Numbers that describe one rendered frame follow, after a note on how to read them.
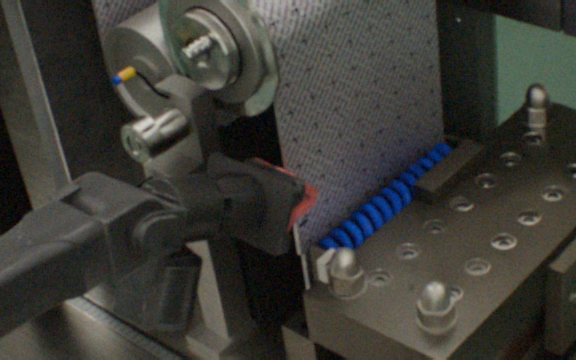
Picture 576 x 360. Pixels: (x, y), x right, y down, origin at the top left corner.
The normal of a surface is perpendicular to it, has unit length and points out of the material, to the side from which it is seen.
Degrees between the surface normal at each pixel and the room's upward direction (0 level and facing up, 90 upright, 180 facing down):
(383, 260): 0
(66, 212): 7
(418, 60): 90
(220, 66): 90
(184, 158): 0
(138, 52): 90
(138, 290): 66
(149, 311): 91
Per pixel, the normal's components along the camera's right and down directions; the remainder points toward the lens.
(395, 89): 0.74, 0.32
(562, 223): -0.12, -0.80
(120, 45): -0.66, 0.51
